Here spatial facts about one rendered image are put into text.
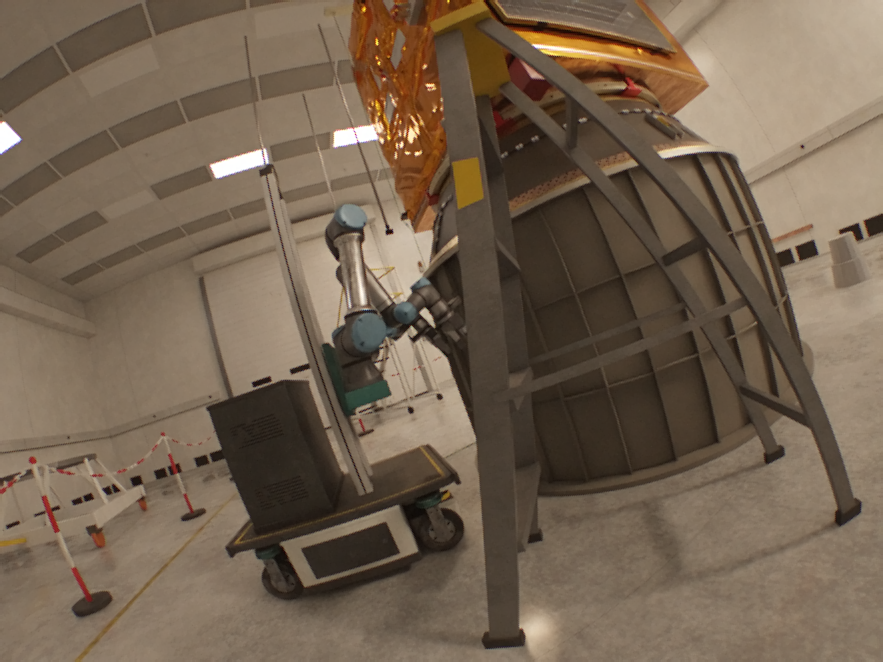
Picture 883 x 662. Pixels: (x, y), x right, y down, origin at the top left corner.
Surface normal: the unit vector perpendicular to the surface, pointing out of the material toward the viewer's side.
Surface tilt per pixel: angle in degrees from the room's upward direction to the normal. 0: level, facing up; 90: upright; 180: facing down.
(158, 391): 90
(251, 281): 90
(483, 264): 87
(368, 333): 98
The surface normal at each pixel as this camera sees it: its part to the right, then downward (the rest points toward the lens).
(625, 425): -0.50, 0.12
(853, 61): -0.90, 0.31
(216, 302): 0.27, -0.16
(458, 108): -0.33, 0.00
